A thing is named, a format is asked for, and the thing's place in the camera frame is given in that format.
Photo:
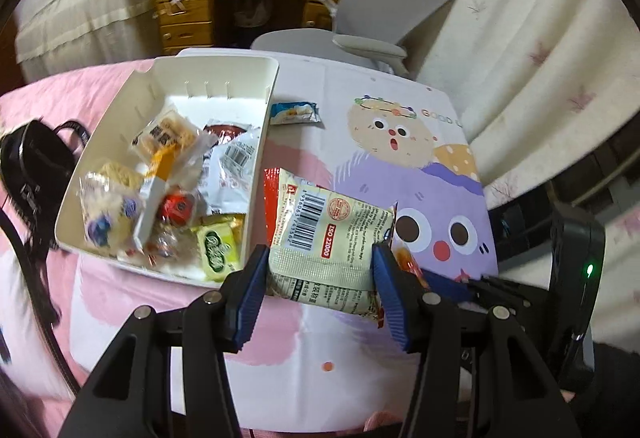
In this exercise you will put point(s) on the red white noodle packet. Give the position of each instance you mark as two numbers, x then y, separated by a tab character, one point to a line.
320	238

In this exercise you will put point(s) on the small clear mixed nut packet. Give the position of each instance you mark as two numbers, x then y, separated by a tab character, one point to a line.
167	245

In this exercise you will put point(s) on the clear pale rice puff packet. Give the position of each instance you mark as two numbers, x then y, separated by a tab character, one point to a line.
120	173

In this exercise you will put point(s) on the brown flower print snack packet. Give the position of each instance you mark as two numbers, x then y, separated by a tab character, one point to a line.
225	131

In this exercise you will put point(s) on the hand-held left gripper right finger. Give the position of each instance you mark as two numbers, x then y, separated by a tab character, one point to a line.
392	298

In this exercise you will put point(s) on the red round snack packet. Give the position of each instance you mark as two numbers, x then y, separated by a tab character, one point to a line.
177	208

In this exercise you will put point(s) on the white plastic storage box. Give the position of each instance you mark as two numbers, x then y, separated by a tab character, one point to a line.
210	73

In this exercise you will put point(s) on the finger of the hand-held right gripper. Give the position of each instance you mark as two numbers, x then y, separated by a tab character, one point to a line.
447	284

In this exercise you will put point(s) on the blue white snack packet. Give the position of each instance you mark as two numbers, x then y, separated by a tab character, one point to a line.
295	113

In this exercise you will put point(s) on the square yellow cracker packet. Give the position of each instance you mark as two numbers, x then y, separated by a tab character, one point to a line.
165	133

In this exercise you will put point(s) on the white trash bag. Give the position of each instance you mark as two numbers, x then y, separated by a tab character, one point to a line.
252	13

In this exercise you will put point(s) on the green candy packet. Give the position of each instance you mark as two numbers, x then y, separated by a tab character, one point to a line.
217	250

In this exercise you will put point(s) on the white barcode snack packet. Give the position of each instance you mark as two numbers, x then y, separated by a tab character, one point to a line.
232	163

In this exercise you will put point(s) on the dark metal rail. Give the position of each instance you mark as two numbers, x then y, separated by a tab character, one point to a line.
530	218

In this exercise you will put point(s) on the white floral curtain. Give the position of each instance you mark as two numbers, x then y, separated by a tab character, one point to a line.
525	43

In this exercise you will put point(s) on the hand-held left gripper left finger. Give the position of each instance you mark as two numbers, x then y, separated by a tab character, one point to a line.
252	298

